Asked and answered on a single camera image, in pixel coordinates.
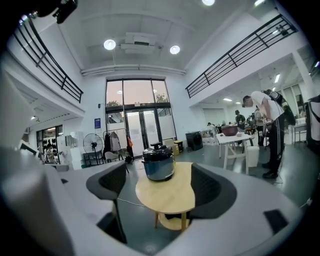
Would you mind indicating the white waste bin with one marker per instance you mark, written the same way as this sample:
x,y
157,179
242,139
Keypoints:
x,y
252,156

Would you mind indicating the white ceiling air conditioner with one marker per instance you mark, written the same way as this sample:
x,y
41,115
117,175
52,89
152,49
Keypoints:
x,y
140,43

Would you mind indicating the round wooden side table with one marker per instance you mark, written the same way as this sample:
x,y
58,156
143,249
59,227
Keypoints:
x,y
165,192

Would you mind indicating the orange bag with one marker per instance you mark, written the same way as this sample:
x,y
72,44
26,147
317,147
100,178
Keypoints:
x,y
129,142

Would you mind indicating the black clothes rack with garments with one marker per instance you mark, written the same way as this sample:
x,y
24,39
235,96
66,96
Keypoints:
x,y
113,142

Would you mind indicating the glass entrance door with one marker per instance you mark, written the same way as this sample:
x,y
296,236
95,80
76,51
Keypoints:
x,y
140,130

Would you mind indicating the black balcony railing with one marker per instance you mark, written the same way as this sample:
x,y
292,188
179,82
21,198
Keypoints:
x,y
237,57
50,62

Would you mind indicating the round ceiling light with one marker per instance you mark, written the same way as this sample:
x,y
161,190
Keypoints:
x,y
208,2
175,49
109,44

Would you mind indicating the white trestle table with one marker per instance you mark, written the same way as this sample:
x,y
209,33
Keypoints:
x,y
232,138

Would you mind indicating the black cabinet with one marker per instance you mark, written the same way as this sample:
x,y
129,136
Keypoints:
x,y
194,141

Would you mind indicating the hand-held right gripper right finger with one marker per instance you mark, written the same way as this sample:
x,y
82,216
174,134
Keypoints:
x,y
237,200

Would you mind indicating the black floor fan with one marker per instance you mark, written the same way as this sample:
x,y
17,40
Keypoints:
x,y
92,143

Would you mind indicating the blue wall poster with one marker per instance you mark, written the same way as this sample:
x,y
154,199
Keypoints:
x,y
97,125

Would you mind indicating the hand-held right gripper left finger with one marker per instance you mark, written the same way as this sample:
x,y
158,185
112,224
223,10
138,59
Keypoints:
x,y
82,182

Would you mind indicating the pressure cooker lid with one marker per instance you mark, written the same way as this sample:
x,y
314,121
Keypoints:
x,y
157,150

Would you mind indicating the maroon cooking pot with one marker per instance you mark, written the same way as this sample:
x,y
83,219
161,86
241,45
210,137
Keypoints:
x,y
229,130

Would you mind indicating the grey chair with black legs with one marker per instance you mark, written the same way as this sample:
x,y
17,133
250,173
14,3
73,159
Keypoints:
x,y
111,156

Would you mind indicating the large cardboard box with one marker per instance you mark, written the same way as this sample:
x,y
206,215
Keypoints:
x,y
168,144

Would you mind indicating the black electric pressure cooker pot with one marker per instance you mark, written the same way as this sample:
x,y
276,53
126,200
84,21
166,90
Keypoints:
x,y
158,168

